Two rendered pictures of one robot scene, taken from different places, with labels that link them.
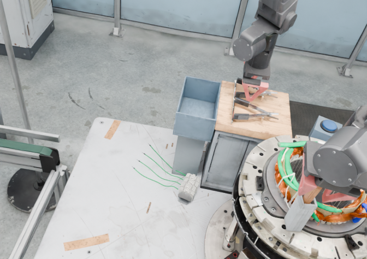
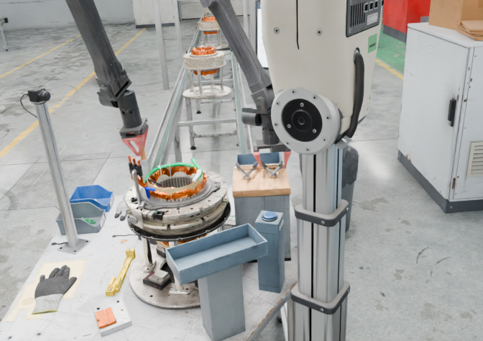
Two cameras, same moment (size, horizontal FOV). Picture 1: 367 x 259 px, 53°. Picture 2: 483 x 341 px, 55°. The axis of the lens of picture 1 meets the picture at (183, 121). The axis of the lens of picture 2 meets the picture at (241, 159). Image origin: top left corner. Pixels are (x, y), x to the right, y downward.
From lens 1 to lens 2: 1.76 m
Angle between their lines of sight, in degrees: 74
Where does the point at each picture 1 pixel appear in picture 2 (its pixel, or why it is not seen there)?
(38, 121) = (374, 243)
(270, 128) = (238, 183)
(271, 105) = (267, 182)
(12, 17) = (445, 165)
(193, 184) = (232, 221)
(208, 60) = not seen: outside the picture
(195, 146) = not seen: hidden behind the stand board
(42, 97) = (405, 235)
